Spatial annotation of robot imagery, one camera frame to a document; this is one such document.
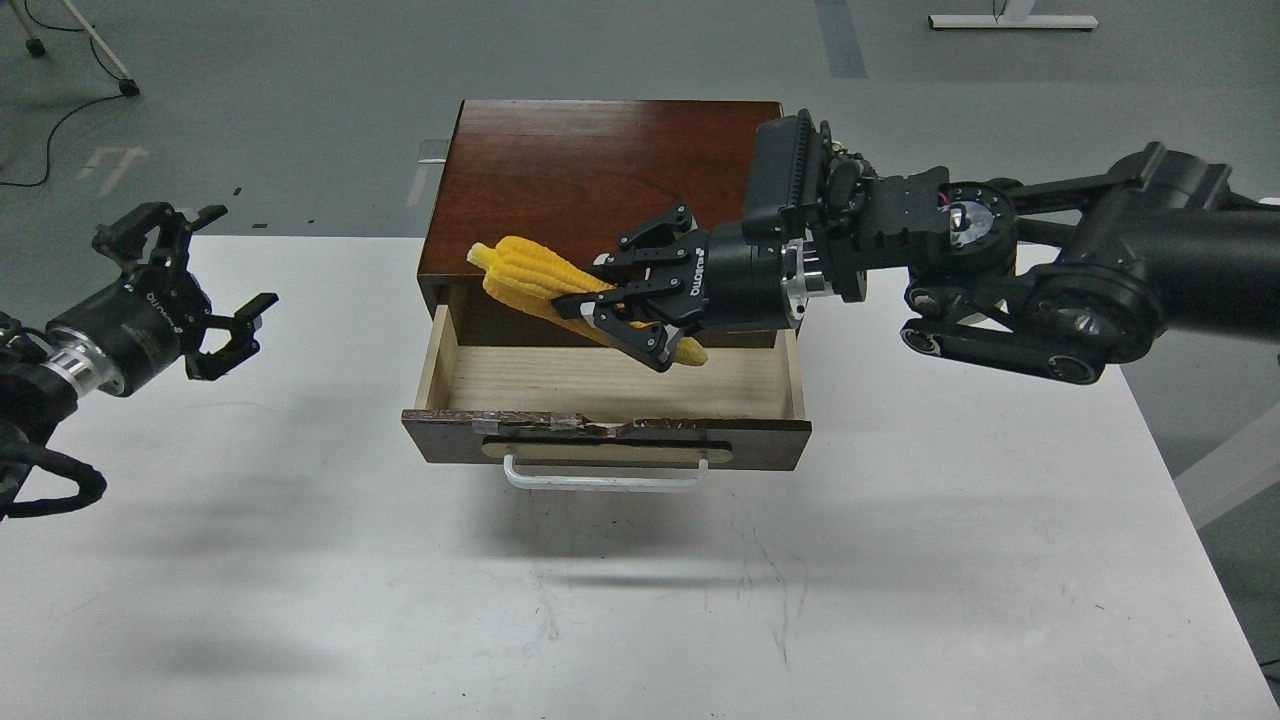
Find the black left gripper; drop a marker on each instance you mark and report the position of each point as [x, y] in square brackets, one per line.
[121, 337]

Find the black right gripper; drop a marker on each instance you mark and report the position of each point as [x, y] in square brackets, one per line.
[707, 281]

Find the yellow corn cob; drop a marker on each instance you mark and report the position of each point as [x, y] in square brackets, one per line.
[525, 275]

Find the wooden drawer with white handle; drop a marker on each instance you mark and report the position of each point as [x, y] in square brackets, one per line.
[554, 412]

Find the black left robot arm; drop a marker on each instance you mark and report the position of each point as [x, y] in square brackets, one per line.
[38, 481]

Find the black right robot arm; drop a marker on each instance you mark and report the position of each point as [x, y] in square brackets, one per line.
[1056, 279]

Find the dark wooden cabinet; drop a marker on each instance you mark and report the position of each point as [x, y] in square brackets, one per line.
[575, 175]

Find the white table leg base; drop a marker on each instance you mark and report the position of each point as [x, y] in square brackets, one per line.
[1014, 15]

